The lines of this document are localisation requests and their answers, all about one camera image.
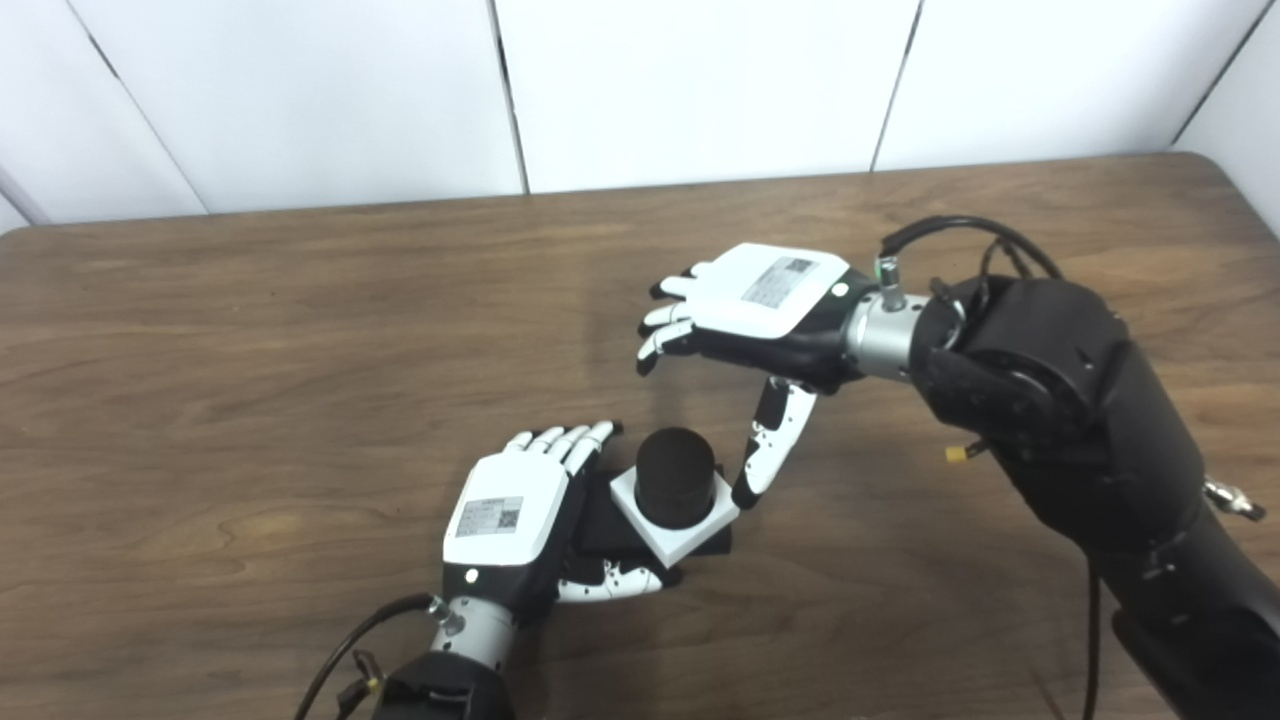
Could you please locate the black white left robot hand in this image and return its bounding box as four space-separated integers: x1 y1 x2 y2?
442 420 682 627

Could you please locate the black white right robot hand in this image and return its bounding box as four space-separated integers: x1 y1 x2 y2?
636 243 877 511

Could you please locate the black peg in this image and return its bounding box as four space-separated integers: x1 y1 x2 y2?
570 427 734 587

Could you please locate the white square piece with hole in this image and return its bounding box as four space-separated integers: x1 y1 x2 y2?
610 462 742 568

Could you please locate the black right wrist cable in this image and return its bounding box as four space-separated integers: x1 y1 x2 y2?
877 214 1064 293

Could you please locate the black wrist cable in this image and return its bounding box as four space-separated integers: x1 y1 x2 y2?
877 214 1064 293
294 592 453 720

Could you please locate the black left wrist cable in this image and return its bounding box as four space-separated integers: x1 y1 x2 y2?
294 592 453 720

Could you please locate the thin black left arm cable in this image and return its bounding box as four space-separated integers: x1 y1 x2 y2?
336 649 388 720

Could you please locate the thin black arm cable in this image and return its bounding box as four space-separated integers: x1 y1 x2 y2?
1079 563 1103 720
336 649 388 720

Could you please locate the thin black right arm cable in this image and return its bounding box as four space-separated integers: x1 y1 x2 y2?
1079 563 1103 720

